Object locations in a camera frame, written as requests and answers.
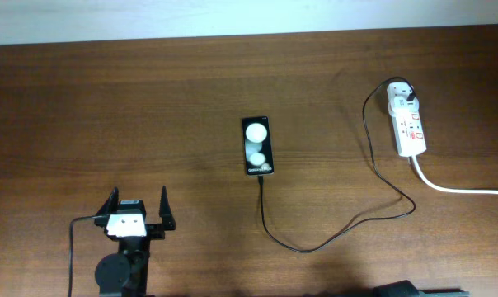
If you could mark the white power strip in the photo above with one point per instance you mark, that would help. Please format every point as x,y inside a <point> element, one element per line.
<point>409,134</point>

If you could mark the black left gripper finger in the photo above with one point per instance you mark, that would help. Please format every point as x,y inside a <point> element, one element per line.
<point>165,213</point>
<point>110,205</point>

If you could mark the black smartphone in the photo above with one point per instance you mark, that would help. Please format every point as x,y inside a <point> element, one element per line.
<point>259,160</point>

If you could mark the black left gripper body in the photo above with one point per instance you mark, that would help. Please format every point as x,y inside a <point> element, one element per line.
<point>138,248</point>

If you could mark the white usb charger plug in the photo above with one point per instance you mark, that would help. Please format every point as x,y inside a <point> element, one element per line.
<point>401,99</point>

